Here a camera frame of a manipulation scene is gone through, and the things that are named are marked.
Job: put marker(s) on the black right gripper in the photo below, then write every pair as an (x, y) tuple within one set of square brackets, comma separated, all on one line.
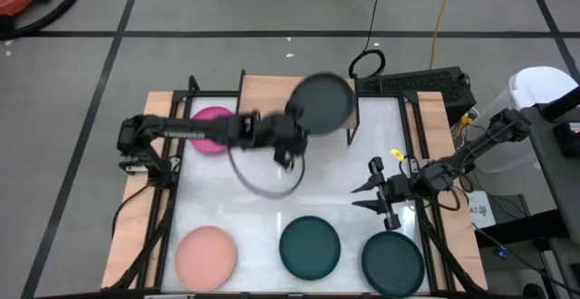
[(399, 188)]

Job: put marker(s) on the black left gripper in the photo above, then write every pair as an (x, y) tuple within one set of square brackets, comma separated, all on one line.
[(287, 136)]

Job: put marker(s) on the dark grey plate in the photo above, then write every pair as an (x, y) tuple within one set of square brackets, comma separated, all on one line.
[(326, 102)]

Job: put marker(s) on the dark slate teal plate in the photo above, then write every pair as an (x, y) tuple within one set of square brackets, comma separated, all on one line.
[(393, 264)]

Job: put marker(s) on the teal green plate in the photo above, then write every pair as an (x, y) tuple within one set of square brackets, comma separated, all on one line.
[(309, 247)]

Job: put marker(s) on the magenta plate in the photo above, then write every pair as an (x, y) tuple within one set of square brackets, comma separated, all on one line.
[(208, 146)]

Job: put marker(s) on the salmon pink plate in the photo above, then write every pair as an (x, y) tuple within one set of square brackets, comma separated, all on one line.
[(206, 258)]

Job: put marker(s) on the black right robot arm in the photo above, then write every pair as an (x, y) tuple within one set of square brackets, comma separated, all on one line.
[(476, 147)]

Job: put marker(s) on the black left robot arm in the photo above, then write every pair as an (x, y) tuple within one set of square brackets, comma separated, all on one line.
[(181, 129)]

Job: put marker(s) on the wooden shelf with black legs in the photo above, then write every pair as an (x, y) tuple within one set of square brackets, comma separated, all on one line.
[(265, 93)]

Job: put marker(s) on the yellow tag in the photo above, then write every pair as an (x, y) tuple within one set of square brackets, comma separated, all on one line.
[(397, 154)]

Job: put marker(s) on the white paper sign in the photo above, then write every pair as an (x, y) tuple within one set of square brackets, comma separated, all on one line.
[(482, 213)]

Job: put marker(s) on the yellow plug connector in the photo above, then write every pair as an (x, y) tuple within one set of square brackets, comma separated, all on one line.
[(464, 120)]

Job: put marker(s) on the black computer case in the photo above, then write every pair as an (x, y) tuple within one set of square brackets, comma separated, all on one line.
[(421, 83)]

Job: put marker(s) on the small blue connector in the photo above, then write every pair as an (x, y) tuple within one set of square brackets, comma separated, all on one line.
[(501, 253)]

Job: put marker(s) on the grey desk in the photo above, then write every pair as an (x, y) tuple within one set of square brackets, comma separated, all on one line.
[(557, 172)]

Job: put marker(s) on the white plastic bin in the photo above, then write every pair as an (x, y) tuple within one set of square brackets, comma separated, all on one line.
[(539, 86)]

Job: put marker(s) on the black box on desk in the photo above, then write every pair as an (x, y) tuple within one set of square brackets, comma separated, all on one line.
[(568, 140)]

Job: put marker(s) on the black metal table frame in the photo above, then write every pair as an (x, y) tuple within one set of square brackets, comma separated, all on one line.
[(410, 96)]

